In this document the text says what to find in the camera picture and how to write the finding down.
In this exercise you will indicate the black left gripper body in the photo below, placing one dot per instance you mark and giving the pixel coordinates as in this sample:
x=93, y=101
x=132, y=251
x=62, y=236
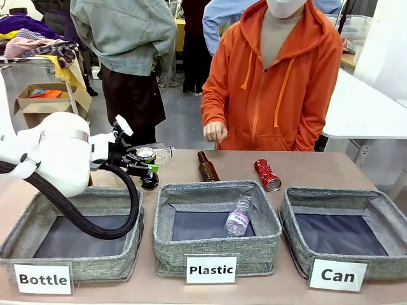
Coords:
x=118, y=155

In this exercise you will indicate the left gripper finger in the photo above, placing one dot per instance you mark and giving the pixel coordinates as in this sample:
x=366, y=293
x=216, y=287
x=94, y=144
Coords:
x=140, y=169
x=132, y=152

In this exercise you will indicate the silver tin can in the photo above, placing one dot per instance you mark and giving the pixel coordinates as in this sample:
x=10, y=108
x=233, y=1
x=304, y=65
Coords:
x=145, y=154

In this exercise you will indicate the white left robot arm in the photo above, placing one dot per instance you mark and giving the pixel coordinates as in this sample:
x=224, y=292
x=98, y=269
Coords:
x=63, y=152

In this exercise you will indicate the person's left forearm orange sleeve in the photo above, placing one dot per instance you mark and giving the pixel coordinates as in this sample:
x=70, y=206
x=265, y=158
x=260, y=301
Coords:
x=313, y=127

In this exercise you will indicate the person's right forearm orange sleeve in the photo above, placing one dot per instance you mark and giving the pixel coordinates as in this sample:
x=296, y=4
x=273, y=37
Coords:
x=213, y=101

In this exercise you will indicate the dark green drink can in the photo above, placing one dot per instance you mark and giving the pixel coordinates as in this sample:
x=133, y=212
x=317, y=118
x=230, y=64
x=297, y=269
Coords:
x=149, y=181

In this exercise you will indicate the grey fabric basket labelled Plastic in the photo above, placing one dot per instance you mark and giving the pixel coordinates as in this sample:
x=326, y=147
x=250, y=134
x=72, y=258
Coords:
x=171, y=254

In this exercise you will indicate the grey fabric basket labelled Bottle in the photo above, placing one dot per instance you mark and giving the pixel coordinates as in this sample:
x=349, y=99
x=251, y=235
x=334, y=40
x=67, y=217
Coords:
x=105, y=263

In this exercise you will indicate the red soda can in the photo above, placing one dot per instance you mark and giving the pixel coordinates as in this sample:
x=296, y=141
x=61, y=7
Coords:
x=266, y=174

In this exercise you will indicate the grey fabric basket labelled Can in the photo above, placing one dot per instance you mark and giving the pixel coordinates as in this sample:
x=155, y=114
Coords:
x=295, y=241

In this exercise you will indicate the white Can label card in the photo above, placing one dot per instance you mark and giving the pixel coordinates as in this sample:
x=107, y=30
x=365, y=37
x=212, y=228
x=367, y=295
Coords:
x=337, y=275

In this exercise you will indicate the person's right hand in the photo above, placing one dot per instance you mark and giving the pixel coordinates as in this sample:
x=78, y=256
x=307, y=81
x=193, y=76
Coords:
x=215, y=131

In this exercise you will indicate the clear empty plastic bottle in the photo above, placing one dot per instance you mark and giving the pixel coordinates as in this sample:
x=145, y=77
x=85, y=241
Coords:
x=163, y=154

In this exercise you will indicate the brown glass bottle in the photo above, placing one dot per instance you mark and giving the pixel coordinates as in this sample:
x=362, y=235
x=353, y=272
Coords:
x=207, y=170

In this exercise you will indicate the open cardboard box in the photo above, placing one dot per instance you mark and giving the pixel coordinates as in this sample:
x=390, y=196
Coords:
x=41, y=109

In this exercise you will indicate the yellow cloth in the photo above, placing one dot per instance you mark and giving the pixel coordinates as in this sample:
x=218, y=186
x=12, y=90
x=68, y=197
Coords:
x=74, y=76

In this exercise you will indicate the orange cloth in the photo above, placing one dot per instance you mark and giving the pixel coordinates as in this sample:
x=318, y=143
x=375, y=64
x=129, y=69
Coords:
x=46, y=93

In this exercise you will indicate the person in grey-green jacket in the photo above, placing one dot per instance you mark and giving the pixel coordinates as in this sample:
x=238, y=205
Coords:
x=127, y=47

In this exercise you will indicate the plastic bottle with purple label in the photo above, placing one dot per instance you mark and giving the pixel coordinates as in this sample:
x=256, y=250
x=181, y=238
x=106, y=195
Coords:
x=237, y=219

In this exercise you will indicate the person in dark clothes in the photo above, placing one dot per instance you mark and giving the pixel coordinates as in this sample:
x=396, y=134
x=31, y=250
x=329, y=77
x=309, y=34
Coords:
x=194, y=47

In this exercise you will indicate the white Plastic label card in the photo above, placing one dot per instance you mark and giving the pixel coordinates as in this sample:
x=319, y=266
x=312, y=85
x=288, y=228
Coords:
x=211, y=270

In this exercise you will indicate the white Bottle label card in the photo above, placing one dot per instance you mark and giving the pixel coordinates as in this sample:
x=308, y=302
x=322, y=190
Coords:
x=43, y=279

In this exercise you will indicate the pile of colourful clothes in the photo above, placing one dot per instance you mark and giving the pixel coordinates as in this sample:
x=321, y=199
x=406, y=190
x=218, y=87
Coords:
x=28, y=38

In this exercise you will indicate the person in blue shirt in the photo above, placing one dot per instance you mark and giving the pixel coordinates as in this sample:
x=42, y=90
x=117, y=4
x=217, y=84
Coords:
x=216, y=28

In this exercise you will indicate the person in orange hoodie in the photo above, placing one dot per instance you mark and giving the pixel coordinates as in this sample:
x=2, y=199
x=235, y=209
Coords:
x=273, y=101

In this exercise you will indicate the white face mask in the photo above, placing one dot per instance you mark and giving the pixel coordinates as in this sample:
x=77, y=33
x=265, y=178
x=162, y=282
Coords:
x=284, y=8

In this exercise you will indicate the white side table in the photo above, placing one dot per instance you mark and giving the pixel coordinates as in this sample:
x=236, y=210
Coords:
x=359, y=111

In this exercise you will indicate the clear plastic storage box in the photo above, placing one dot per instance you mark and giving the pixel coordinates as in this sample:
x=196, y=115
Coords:
x=353, y=28

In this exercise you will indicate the white board panel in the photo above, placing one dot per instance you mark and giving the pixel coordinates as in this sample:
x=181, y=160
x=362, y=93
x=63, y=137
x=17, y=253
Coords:
x=384, y=47

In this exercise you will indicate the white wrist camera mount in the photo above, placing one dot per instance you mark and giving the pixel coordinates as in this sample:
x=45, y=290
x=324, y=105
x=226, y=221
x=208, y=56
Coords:
x=122, y=127

